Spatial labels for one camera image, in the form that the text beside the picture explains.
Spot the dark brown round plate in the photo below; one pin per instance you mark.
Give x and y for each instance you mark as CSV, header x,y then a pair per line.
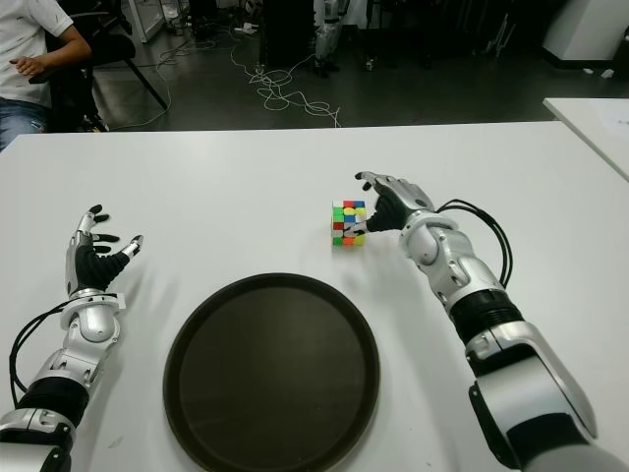
x,y
270,373

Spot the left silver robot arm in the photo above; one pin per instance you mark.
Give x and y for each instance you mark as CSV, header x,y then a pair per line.
x,y
93,324

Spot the white machine housing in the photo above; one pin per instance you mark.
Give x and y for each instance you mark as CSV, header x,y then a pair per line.
x,y
589,29

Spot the black office chair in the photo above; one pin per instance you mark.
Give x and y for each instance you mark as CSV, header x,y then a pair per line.
x,y
113,46

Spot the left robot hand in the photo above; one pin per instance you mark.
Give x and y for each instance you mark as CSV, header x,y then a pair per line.
x,y
91,268

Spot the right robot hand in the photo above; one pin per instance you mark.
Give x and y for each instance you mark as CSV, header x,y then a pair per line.
x,y
393,201

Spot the white power strip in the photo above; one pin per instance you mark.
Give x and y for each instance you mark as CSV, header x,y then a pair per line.
x,y
245,28

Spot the grey folded metal stand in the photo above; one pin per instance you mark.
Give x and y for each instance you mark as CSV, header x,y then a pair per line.
x,y
501,34

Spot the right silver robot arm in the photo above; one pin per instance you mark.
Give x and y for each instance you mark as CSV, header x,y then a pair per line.
x,y
531,383

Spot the seated person in white shirt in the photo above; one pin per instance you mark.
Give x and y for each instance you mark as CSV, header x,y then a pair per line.
x,y
24,39

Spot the multicoloured Rubik's cube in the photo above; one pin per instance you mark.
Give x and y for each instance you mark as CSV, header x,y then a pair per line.
x,y
346,216

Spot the white glass-front cabinet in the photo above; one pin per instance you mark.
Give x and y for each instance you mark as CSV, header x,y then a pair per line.
x,y
145,19

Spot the white side table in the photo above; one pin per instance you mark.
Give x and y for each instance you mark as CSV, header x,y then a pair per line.
x,y
594,128

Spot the black cabinet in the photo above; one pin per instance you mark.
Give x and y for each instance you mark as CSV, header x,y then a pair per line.
x,y
287,29

